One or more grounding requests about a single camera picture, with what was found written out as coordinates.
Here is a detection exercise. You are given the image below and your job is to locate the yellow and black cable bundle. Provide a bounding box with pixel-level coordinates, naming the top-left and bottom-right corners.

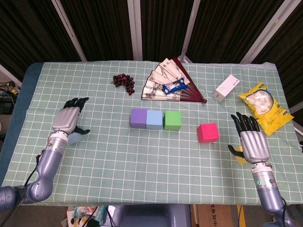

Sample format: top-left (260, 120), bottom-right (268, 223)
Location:
top-left (0, 80), bottom-right (22, 96)

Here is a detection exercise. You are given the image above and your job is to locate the purple foam cube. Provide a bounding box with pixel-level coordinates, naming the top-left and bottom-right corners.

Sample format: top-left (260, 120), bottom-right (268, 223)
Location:
top-left (130, 108), bottom-right (148, 129)

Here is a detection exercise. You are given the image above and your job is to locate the painted paper folding fan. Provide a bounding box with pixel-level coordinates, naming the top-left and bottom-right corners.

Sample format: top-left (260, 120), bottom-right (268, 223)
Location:
top-left (141, 57), bottom-right (207, 104)

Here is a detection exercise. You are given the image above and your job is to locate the colourful printed bag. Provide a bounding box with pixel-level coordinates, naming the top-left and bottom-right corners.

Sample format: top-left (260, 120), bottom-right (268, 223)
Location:
top-left (61, 205), bottom-right (110, 227)

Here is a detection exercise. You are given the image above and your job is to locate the brown cardboard box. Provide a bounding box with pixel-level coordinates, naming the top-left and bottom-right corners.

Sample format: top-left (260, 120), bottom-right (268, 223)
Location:
top-left (191, 204), bottom-right (234, 227)

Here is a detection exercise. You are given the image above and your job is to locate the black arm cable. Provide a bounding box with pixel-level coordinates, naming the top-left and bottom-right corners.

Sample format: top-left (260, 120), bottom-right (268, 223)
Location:
top-left (274, 197), bottom-right (288, 227)
top-left (4, 151), bottom-right (46, 218)

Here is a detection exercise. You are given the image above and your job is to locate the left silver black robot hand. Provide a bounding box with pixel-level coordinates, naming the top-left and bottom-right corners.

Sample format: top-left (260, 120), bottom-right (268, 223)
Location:
top-left (52, 96), bottom-right (91, 137)

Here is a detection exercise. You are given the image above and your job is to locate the green checked tablecloth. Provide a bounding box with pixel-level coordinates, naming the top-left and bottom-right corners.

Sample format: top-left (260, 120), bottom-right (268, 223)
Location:
top-left (1, 61), bottom-right (303, 206)

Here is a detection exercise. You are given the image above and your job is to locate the dark red grape bunch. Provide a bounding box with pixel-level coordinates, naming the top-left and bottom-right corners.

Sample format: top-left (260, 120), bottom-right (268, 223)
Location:
top-left (110, 73), bottom-right (135, 96)

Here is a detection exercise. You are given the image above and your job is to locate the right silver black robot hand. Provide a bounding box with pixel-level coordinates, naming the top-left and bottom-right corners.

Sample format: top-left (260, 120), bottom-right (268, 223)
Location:
top-left (228, 112), bottom-right (271, 164)

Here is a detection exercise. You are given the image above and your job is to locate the green foam cube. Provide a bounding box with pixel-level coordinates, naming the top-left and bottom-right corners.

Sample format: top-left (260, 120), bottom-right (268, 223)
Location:
top-left (163, 110), bottom-right (183, 131)

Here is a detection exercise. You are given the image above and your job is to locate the dark pleated curtain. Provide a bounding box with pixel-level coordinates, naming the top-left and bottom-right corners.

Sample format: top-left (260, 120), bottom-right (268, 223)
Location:
top-left (0, 0), bottom-right (303, 109)

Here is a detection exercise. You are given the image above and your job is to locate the blue snack wrapper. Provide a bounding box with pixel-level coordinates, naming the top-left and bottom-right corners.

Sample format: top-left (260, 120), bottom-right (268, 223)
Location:
top-left (162, 77), bottom-right (188, 95)

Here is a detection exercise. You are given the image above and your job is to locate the white metal frame post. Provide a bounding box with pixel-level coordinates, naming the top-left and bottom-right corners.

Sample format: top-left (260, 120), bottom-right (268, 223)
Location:
top-left (127, 0), bottom-right (143, 61)
top-left (240, 0), bottom-right (297, 64)
top-left (180, 0), bottom-right (202, 64)
top-left (51, 0), bottom-right (87, 62)

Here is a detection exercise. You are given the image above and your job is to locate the white cardboard box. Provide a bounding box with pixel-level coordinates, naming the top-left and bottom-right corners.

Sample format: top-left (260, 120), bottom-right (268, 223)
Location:
top-left (212, 74), bottom-right (241, 103)

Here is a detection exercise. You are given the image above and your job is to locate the yellow foam cube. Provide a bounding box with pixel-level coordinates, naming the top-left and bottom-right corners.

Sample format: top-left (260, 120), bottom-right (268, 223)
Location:
top-left (234, 145), bottom-right (247, 165)

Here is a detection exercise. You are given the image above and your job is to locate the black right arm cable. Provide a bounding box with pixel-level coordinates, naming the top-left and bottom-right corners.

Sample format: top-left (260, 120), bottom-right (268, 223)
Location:
top-left (274, 197), bottom-right (288, 227)

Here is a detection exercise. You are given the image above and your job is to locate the light blue foam cube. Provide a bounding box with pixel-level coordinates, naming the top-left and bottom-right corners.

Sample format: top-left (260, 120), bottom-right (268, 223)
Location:
top-left (146, 110), bottom-right (164, 130)
top-left (68, 131), bottom-right (82, 145)

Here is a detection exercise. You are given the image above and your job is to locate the red foam cube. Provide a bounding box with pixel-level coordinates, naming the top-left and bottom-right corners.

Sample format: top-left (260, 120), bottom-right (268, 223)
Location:
top-left (196, 122), bottom-right (219, 144)

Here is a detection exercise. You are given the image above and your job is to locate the blue padded table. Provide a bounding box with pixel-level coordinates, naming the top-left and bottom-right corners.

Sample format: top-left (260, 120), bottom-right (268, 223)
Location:
top-left (0, 62), bottom-right (43, 185)

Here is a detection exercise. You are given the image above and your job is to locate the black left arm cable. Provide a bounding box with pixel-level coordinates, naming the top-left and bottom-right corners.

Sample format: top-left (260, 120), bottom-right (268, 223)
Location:
top-left (4, 151), bottom-right (46, 218)

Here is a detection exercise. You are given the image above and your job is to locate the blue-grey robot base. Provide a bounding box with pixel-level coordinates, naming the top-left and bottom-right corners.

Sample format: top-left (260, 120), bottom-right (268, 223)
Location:
top-left (111, 203), bottom-right (192, 227)

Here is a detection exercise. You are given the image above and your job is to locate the yellow snack bag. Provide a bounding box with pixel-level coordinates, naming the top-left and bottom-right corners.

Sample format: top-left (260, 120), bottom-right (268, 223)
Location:
top-left (238, 81), bottom-right (294, 136)

